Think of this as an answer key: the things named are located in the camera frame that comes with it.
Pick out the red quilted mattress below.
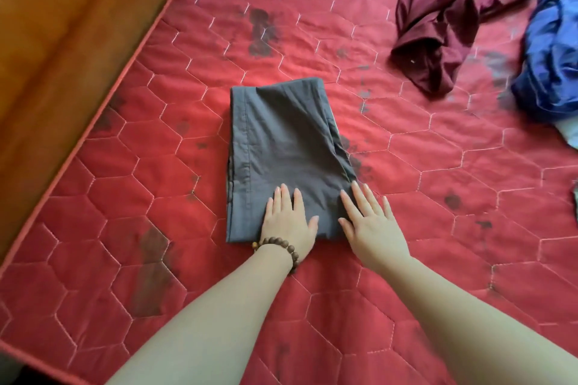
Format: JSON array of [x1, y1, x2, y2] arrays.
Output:
[[0, 0, 578, 385]]

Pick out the dark blue shirt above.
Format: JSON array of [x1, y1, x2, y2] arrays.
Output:
[[511, 0, 578, 122]]

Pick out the person's right forearm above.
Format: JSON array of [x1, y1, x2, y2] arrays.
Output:
[[382, 255, 578, 385]]

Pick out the dark bead bracelet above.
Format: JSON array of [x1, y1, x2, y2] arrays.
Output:
[[251, 236, 300, 276]]

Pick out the maroon shirt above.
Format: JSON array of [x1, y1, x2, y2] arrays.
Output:
[[390, 0, 564, 97]]

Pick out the light grey trousers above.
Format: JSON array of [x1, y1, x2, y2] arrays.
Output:
[[326, 102, 351, 160]]

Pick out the light blue shirt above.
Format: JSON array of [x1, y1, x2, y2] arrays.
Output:
[[552, 0, 578, 150]]

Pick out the person's left forearm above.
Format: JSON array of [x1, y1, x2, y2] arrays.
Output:
[[107, 245, 295, 385]]

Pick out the dark grey trousers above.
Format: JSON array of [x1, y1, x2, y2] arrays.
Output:
[[225, 77, 360, 245]]

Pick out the person's left hand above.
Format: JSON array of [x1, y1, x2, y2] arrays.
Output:
[[259, 183, 320, 264]]

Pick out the person's right hand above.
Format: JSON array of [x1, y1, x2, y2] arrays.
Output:
[[337, 180, 412, 273]]

